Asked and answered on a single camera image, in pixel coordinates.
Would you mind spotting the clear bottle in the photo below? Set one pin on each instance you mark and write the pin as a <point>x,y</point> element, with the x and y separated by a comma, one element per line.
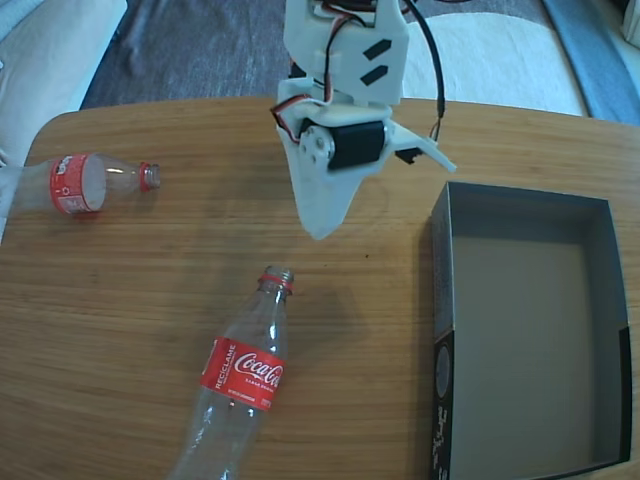
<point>72,185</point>
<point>242,372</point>

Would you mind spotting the grey cardboard box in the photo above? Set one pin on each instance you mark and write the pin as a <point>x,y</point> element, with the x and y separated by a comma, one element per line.
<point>525,325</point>

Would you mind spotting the orange and black clamp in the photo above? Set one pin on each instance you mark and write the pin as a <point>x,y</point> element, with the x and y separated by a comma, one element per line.
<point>297,70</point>

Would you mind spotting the white rug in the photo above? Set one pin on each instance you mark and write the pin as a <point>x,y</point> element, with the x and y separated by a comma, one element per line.
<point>500,60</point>

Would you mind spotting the grey carpet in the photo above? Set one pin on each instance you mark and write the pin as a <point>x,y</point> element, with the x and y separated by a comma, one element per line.
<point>200,50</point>

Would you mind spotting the blue cloth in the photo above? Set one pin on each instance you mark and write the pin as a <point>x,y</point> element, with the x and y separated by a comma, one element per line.
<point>600,65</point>

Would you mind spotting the white object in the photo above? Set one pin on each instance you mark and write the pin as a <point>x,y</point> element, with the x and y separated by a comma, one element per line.
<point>632,25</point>

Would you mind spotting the white cushion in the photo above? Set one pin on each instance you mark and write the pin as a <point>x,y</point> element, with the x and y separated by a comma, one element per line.
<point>45,75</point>

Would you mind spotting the small black camera module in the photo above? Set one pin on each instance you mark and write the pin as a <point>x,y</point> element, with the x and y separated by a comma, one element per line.
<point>407,157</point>

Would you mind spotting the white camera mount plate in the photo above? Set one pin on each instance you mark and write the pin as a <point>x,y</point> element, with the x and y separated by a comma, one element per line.
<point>410,140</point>

